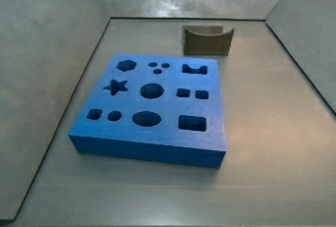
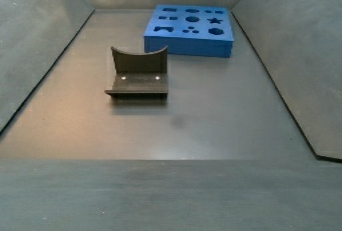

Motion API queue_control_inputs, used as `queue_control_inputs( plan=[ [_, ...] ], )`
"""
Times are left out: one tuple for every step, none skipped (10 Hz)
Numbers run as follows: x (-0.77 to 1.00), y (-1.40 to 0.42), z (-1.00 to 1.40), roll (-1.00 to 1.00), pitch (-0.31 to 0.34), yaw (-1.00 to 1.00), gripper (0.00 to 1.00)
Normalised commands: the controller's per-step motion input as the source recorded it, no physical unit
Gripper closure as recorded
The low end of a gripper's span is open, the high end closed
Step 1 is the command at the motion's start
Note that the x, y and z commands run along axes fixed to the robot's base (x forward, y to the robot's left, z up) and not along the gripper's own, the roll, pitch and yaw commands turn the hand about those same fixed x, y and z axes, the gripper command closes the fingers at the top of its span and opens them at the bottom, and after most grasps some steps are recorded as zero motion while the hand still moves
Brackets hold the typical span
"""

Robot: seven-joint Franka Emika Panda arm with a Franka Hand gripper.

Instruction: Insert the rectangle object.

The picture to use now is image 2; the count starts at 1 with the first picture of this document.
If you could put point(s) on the black curved holder stand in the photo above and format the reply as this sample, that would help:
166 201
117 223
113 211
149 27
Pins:
141 73

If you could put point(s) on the blue shape sorter box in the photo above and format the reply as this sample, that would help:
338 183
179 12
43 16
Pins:
190 30

